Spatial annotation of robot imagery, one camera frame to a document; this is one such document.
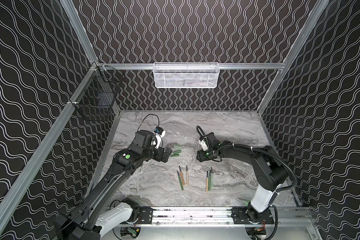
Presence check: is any pale green pen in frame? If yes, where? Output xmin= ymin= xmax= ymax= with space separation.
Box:
xmin=209 ymin=167 xmax=213 ymax=191

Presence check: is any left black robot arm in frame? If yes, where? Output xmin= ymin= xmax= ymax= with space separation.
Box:
xmin=54 ymin=130 xmax=172 ymax=240

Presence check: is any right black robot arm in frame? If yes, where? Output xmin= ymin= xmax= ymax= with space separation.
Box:
xmin=197 ymin=131 xmax=297 ymax=215

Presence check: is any tan pen left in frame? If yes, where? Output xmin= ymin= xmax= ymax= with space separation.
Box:
xmin=186 ymin=164 xmax=190 ymax=186

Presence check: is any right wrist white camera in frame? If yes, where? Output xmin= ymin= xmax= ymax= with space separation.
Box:
xmin=199 ymin=137 xmax=210 ymax=152

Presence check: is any wrist white camera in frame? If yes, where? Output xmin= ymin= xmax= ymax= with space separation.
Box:
xmin=154 ymin=126 xmax=166 ymax=149
xmin=199 ymin=137 xmax=210 ymax=152

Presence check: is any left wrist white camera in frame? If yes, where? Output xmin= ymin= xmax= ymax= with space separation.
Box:
xmin=154 ymin=126 xmax=166 ymax=149

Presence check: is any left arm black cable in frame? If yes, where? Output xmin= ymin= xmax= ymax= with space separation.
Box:
xmin=136 ymin=113 xmax=161 ymax=136

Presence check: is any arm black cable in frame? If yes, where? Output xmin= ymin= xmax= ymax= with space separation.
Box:
xmin=196 ymin=125 xmax=298 ymax=240
xmin=136 ymin=113 xmax=161 ymax=136

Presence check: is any white wire mesh basket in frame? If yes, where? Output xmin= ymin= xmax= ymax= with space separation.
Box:
xmin=153 ymin=67 xmax=220 ymax=89

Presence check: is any black wire mesh basket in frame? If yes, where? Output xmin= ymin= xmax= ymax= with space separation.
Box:
xmin=74 ymin=66 xmax=125 ymax=122

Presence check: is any aluminium frame back bar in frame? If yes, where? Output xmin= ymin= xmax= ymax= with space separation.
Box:
xmin=98 ymin=62 xmax=286 ymax=71

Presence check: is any aluminium frame bar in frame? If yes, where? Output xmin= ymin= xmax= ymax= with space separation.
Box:
xmin=0 ymin=62 xmax=97 ymax=236
xmin=98 ymin=62 xmax=286 ymax=71

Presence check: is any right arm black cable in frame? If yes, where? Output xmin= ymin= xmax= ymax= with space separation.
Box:
xmin=196 ymin=125 xmax=298 ymax=240

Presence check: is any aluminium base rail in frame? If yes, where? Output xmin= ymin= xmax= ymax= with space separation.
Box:
xmin=74 ymin=205 xmax=316 ymax=226

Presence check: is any aluminium frame left bar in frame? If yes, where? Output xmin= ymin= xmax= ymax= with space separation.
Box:
xmin=0 ymin=62 xmax=97 ymax=236

